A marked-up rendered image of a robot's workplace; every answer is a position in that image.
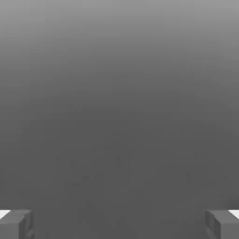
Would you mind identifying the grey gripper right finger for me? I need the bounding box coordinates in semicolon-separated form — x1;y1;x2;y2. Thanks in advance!
204;209;239;239

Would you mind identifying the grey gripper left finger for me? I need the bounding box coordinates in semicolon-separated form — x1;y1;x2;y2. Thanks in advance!
0;209;35;239

